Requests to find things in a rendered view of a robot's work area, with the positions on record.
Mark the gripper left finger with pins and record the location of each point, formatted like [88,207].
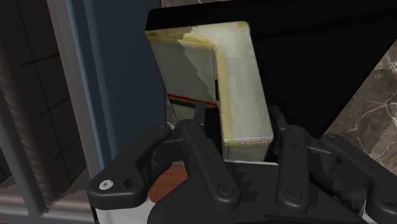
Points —
[214,173]

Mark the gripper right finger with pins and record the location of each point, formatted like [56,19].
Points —
[293,167]

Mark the pale box with rainbow stripe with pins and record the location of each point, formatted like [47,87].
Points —
[242,93]

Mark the dark blue door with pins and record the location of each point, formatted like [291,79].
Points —
[124,68]

